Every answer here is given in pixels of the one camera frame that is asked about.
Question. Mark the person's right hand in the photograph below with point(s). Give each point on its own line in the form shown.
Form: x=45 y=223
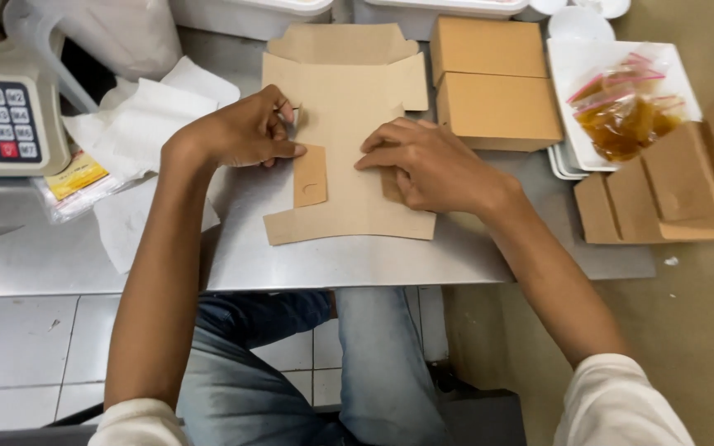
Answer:
x=444 y=170

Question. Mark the person's left hand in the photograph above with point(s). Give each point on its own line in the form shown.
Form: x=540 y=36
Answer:
x=233 y=136

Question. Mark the closed brown cardboard box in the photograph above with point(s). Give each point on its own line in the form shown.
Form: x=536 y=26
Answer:
x=499 y=111
x=487 y=49

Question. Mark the crumpled white paper sheet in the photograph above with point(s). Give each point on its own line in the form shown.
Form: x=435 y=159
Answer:
x=140 y=121

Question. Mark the white rectangular tray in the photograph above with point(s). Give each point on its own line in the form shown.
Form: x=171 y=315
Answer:
x=560 y=166
x=586 y=68

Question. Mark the white plastic container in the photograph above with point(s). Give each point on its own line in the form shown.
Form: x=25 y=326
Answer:
x=251 y=15
x=419 y=15

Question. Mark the flat white paper sheet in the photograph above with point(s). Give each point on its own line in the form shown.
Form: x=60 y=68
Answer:
x=118 y=229

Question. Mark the white plastic bag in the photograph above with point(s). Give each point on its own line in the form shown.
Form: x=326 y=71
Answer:
x=115 y=31

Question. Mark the clear bag with yellow packet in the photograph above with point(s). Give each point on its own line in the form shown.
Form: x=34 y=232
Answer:
x=75 y=183

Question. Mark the sauce bag with pink zip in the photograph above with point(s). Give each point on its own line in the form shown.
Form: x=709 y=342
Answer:
x=617 y=127
x=667 y=117
x=626 y=74

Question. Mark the round white lid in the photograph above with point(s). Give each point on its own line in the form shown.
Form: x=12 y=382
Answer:
x=608 y=6
x=546 y=5
x=580 y=25

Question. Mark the person's blue jeans legs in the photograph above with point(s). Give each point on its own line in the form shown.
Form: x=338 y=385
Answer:
x=382 y=371

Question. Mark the clear plastic jug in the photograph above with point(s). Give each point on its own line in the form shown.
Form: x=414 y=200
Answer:
x=34 y=43

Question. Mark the grey digital weighing scale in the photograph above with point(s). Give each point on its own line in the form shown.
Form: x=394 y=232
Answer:
x=4 y=124

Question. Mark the small white paper scrap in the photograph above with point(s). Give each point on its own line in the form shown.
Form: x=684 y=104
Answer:
x=671 y=261

